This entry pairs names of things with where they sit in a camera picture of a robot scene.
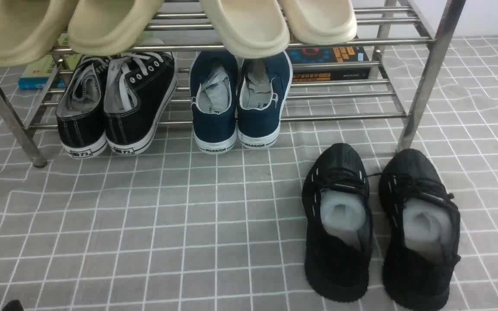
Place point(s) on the beige slipper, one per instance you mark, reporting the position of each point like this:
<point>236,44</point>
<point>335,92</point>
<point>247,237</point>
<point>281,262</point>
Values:
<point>30,28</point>
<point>109,27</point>

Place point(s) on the beige slipper far left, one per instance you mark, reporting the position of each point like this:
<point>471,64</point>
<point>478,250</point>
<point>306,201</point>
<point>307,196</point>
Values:
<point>30,28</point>

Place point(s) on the black canvas sneaker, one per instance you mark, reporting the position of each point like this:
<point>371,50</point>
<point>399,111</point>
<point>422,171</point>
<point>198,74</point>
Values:
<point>79,113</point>
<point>138,88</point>

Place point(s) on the black knit sneaker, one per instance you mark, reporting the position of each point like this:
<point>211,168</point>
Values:
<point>424,232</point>
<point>339,246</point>

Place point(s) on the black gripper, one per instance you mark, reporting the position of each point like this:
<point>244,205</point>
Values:
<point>13,305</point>

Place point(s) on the navy canvas shoe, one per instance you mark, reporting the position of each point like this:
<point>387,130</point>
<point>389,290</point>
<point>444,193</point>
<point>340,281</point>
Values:
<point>262,91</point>
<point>212,83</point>

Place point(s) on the cream slipper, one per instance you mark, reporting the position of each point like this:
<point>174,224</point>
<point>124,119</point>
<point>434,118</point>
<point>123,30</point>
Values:
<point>252,29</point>
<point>322,22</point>

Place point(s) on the metal shoe rack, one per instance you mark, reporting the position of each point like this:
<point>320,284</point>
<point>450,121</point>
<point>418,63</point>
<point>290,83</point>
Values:
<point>400,23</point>

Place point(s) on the navy canvas shoe left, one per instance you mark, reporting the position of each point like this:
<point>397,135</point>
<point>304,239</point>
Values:
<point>212,83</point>

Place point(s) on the cream slipper right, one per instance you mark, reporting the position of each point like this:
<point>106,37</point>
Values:
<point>322,22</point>

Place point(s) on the black knit sneaker left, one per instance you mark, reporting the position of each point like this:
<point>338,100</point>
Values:
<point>339,246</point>

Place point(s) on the black knit sneaker right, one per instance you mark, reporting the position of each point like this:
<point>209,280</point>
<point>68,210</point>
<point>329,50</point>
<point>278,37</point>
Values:
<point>424,232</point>

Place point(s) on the navy canvas shoe right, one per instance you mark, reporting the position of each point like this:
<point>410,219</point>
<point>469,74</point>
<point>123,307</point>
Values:
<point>262,91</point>

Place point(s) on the green blue book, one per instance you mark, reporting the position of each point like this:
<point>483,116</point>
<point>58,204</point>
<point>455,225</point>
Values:
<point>36,74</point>

